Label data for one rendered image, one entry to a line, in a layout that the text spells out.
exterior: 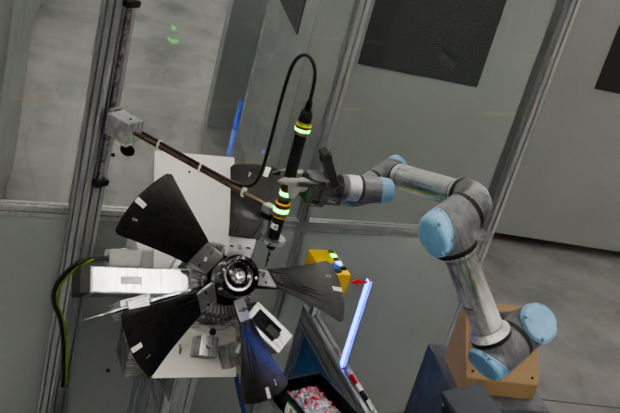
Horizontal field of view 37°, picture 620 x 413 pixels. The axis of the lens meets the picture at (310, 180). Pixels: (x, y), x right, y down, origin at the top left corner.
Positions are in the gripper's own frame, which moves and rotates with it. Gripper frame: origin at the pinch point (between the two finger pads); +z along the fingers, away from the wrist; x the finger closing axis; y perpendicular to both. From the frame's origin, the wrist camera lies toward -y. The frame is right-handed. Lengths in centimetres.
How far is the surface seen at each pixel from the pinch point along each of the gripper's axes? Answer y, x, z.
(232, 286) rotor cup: 32.1, -6.8, 8.5
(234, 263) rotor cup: 27.1, -2.6, 7.7
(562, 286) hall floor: 151, 188, -298
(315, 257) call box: 44, 31, -35
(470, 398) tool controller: 27, -62, -37
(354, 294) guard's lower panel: 84, 70, -78
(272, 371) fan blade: 55, -16, -7
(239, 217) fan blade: 20.6, 12.7, 3.4
